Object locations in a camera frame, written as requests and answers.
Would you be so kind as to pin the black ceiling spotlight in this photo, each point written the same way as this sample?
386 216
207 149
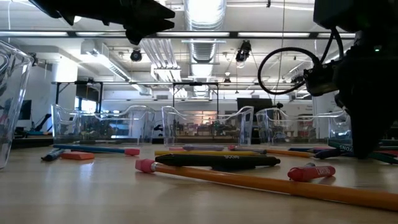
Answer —
243 53
136 56

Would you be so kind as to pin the yellow pencil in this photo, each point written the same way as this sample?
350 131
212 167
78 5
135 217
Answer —
202 153

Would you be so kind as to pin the blue crayon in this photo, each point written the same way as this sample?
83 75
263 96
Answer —
53 155

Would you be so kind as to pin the thick black pen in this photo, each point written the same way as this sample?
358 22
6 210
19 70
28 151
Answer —
217 160

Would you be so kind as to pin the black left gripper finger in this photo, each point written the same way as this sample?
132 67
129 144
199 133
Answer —
152 11
152 26

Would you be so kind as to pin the clear plastic bin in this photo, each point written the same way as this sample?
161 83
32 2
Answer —
205 137
295 137
102 133
15 93

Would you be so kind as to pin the purple pen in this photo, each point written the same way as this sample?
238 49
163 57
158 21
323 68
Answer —
328 154

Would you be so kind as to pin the blue pencil pink eraser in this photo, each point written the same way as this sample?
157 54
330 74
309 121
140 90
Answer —
93 149

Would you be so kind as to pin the red crayon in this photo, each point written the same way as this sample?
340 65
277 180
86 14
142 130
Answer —
311 173

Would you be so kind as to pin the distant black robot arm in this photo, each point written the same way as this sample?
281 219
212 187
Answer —
43 121

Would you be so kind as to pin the silver ceiling air duct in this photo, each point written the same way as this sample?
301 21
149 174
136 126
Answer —
205 18

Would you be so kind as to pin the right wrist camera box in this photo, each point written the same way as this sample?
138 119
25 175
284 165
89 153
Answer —
320 81

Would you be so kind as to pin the grey crayon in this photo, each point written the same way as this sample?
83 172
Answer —
248 150

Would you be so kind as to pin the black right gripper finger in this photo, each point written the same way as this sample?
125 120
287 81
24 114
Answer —
385 118
362 130

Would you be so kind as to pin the light blue pen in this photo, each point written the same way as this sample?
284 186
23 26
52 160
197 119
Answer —
202 147

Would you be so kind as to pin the orange pencil pink eraser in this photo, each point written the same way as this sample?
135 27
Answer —
248 182

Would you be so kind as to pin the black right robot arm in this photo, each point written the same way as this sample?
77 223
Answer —
342 12

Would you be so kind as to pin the orange red eraser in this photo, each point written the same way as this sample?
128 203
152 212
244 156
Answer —
77 156

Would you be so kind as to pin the black overhead crossbar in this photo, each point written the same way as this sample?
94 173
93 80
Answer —
234 34

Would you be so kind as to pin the green crayon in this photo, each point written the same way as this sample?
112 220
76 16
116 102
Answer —
342 147

